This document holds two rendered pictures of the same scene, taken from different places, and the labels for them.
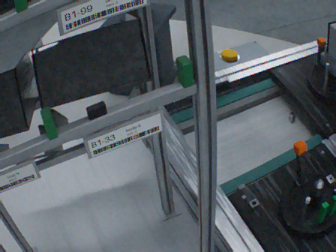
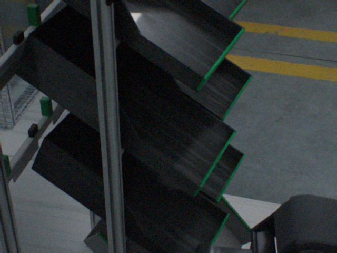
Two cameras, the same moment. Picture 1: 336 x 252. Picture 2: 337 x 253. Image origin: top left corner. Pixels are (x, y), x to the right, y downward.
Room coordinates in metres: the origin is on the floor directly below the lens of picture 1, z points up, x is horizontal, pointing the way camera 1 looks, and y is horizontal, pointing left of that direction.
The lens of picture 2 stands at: (0.98, -0.46, 1.91)
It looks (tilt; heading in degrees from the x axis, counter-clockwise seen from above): 36 degrees down; 125
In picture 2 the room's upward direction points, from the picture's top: straight up
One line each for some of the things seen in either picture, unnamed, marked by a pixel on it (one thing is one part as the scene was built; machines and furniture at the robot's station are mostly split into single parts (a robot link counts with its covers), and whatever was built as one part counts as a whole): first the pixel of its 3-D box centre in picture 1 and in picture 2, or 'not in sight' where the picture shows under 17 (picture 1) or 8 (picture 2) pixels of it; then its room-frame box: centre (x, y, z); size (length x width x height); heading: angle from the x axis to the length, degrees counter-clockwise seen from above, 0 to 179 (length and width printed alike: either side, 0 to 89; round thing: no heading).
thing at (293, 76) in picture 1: (330, 88); not in sight; (0.75, -0.40, 0.96); 0.24 x 0.24 x 0.02; 20
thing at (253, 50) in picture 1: (229, 66); not in sight; (0.90, -0.16, 0.93); 0.21 x 0.07 x 0.06; 110
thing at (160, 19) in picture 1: (141, 47); not in sight; (0.97, 0.04, 0.96); 0.15 x 0.15 x 0.20; 65
